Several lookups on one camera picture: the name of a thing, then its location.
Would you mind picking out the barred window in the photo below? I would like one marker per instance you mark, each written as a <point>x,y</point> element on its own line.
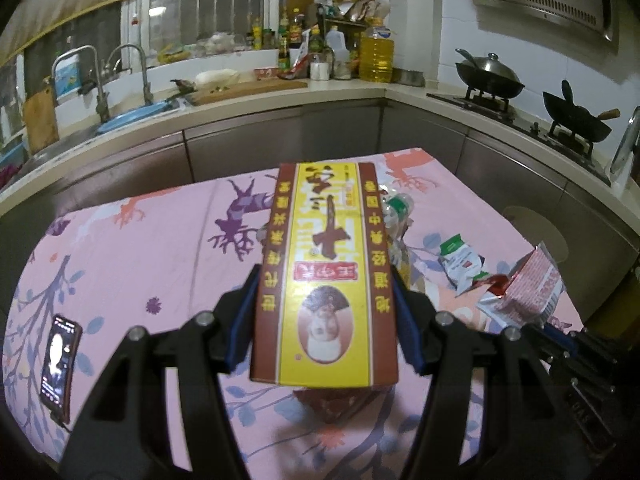
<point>215,0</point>

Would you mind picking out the red bowl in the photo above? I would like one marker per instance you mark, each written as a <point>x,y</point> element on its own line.
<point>266,73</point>

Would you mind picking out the white green packet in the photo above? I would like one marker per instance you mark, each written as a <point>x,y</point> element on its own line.
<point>460,260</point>

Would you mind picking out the white plastic jug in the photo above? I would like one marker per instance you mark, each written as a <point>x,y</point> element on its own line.
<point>337,55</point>

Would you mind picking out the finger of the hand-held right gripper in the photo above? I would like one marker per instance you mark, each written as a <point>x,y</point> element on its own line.
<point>557,335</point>

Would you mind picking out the black smartphone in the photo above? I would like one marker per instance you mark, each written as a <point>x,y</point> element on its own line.
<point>57,360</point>

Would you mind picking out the black wok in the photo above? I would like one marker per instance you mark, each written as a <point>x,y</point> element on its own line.
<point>575,115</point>

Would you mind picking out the tall steel faucet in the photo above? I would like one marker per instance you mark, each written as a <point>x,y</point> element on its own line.
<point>97,85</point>
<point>145,75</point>

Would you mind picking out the wooden cutting board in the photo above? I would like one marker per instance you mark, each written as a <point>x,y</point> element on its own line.
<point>250,92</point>

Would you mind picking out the crushed green label plastic bottle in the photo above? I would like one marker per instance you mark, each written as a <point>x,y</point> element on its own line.
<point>397,207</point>

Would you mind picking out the black gas stove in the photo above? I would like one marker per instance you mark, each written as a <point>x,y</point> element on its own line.
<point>505,110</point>

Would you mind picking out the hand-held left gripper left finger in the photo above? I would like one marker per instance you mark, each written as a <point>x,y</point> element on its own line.
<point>236,332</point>

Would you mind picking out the steel kitchen cabinet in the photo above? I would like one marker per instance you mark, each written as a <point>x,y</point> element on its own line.
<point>300,135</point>

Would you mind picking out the yellow brown carton box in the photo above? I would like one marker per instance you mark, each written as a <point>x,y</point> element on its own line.
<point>325,260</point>

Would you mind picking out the standing wooden chopping board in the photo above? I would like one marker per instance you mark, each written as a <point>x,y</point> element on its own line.
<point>41,122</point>

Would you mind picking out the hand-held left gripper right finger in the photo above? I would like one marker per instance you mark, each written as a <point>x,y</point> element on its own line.
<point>406,332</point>

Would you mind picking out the large yellow oil bottle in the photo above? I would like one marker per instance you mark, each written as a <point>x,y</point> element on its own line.
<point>376,55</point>

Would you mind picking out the red white packet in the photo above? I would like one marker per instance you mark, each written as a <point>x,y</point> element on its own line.
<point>530,285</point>

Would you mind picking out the blue plastic basin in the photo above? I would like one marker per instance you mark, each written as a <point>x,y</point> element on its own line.
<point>132,117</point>

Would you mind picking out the steel container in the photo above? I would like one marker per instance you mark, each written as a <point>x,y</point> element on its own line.
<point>411,77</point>

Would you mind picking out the wok with metal lid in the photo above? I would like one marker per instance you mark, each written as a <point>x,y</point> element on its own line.
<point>487,75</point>

